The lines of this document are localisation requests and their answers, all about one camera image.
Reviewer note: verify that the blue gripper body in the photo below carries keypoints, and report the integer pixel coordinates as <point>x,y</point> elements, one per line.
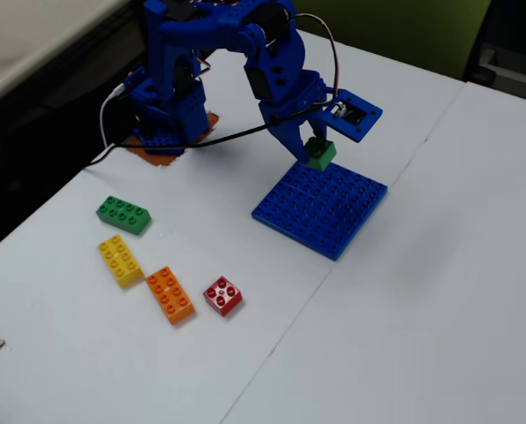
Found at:
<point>299,116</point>

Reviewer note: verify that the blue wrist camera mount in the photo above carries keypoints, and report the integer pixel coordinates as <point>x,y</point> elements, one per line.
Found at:
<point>355,115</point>

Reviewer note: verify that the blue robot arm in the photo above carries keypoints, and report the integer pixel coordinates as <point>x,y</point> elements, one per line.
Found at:
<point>188,110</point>

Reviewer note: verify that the yellow 2x4 block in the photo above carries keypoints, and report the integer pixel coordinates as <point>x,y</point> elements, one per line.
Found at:
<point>119,261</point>

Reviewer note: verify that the green 2x2 block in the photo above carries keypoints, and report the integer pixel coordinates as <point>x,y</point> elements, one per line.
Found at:
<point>322,154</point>

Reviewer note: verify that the blue 8x8 plate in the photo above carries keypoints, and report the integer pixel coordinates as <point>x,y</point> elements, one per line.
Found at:
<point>320,212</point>

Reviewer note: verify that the green 2x4 block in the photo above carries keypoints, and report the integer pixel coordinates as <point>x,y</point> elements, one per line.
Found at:
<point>122,215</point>

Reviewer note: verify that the green chair back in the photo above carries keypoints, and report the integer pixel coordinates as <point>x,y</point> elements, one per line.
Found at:
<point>400,35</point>

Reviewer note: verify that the orange 2x4 block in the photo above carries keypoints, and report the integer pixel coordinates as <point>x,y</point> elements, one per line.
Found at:
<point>170,296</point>

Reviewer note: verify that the white foam board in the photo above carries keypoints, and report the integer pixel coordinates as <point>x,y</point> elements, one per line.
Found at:
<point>422,331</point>
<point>91,375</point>

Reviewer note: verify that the red 2x2 block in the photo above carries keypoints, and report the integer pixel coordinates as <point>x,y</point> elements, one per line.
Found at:
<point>222,297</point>

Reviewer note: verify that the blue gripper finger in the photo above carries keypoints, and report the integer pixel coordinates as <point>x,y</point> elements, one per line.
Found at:
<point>291,134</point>
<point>319,128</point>

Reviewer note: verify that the white desk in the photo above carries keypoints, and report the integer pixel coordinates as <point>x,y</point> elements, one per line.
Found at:
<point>24,40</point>

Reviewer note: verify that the grey box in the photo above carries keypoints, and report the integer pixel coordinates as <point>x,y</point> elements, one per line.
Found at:
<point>510,73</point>

